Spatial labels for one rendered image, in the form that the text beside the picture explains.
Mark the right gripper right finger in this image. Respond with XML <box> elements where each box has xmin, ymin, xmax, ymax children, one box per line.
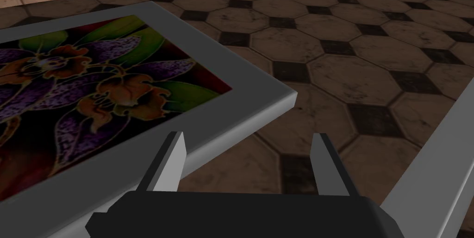
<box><xmin>309</xmin><ymin>132</ymin><xmax>360</xmax><ymax>197</ymax></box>

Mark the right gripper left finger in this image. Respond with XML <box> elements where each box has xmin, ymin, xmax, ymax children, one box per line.
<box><xmin>136</xmin><ymin>131</ymin><xmax>187</xmax><ymax>193</ymax></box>

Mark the grey framed orchid picture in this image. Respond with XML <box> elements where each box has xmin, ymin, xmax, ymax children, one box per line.
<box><xmin>0</xmin><ymin>0</ymin><xmax>298</xmax><ymax>238</ymax></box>

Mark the grey frame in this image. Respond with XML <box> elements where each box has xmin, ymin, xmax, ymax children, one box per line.
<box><xmin>379</xmin><ymin>76</ymin><xmax>474</xmax><ymax>238</ymax></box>

